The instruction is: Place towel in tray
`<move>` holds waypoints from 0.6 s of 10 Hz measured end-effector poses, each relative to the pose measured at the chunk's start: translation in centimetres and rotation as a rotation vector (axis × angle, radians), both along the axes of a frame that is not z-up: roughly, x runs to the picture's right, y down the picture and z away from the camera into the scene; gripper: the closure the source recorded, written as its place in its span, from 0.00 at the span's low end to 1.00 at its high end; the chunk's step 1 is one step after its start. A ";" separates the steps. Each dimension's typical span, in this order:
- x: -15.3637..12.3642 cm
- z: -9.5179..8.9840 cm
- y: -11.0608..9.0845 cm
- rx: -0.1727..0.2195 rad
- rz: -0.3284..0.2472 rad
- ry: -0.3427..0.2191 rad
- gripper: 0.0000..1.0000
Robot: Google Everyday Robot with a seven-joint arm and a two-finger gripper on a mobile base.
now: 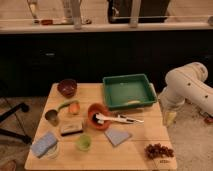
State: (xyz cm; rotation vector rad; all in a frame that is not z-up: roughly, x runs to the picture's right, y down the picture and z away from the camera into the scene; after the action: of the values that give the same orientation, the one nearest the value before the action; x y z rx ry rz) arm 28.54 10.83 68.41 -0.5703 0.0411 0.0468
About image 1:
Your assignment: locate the green plastic cup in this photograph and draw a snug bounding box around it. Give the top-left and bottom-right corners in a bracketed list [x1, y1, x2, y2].
[76, 134, 91, 151]

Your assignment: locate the light blue towel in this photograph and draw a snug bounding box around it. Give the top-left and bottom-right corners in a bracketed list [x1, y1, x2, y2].
[104, 128, 131, 147]

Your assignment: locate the wooden table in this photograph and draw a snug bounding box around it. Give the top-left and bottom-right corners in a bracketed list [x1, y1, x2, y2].
[24, 82, 178, 171]

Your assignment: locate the white dish brush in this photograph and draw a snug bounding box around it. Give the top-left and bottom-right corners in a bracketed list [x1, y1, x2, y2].
[95, 113, 144, 124]

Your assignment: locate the black and tan eraser block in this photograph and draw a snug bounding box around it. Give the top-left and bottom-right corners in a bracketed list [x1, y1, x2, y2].
[60, 121, 83, 136]

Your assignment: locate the bunch of red grapes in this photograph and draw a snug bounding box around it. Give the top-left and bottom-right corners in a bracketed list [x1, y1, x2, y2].
[145, 143, 174, 159]

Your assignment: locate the dark red bowl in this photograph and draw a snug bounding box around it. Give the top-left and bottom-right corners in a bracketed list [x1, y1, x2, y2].
[57, 79, 77, 98]

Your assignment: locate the green plastic tray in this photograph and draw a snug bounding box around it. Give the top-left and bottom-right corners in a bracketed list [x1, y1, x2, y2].
[103, 74, 157, 111]

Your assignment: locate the orange peach fruit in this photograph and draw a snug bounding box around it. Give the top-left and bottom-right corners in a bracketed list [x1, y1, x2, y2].
[68, 102, 80, 115]

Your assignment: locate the black office chair base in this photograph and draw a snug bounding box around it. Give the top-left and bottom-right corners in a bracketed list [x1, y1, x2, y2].
[0, 79, 33, 145]

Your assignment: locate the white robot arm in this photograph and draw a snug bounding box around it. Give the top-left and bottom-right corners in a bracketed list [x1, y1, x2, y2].
[158, 62, 213, 126]

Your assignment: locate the white round lid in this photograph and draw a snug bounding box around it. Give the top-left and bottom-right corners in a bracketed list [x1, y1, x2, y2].
[44, 145, 59, 159]

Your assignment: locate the small red dish on shelf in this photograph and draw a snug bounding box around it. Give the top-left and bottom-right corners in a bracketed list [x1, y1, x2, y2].
[41, 19, 53, 25]

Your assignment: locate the orange bowl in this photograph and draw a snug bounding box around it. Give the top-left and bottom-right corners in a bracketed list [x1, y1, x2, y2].
[87, 103, 110, 130]

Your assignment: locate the blue sponge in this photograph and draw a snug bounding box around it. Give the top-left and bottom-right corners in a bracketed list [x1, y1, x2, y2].
[30, 132, 58, 158]

